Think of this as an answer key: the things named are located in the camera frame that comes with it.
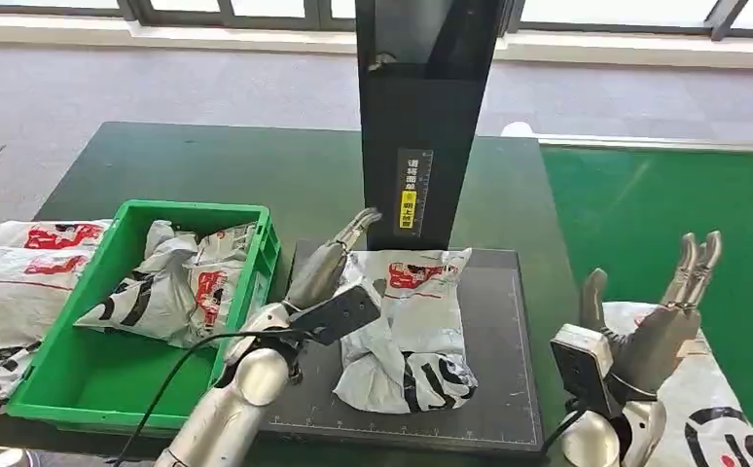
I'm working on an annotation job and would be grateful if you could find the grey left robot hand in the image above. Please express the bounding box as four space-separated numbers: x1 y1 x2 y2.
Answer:
282 207 383 314

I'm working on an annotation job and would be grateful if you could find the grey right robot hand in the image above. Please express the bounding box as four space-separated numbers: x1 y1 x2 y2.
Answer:
578 231 725 405

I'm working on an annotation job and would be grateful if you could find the grey plastic mailer parcel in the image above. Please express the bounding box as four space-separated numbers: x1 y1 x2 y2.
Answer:
186 222 260 338
597 301 753 467
74 219 225 350
0 247 95 414
332 247 481 415
0 219 114 269

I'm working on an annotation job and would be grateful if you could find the yellow black scanner label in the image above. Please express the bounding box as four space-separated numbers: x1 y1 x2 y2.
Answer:
393 148 435 239

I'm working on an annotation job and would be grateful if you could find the green conveyor belt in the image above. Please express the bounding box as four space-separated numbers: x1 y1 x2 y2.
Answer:
540 146 753 463

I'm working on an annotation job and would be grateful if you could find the black gridded mat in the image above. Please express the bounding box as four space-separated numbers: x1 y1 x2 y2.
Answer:
263 239 547 453

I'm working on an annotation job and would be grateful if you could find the green plastic crate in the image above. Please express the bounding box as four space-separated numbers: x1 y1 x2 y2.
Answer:
5 198 283 434

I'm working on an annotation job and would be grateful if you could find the white window sill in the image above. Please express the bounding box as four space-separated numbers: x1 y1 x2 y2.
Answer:
0 13 753 71

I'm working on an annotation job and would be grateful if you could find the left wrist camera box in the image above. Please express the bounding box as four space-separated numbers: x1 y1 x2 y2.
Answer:
288 283 383 348

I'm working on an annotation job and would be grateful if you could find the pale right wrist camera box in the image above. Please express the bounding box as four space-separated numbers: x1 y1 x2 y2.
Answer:
548 322 624 421

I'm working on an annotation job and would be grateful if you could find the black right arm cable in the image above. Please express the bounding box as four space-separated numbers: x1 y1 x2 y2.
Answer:
539 409 586 455

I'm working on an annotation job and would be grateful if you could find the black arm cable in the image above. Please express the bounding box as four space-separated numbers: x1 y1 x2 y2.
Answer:
539 409 586 455
108 326 306 467

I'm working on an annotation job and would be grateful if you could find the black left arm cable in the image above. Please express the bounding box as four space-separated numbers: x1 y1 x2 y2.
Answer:
108 326 306 467

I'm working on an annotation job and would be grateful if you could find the black scanner stand post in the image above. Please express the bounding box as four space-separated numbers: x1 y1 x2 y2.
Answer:
353 0 508 254

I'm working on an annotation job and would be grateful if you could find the white conveyor edge rail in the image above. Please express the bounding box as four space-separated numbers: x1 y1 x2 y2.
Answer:
500 122 753 155

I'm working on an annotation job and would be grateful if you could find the dark window frame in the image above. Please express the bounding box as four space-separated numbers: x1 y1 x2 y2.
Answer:
0 0 753 41

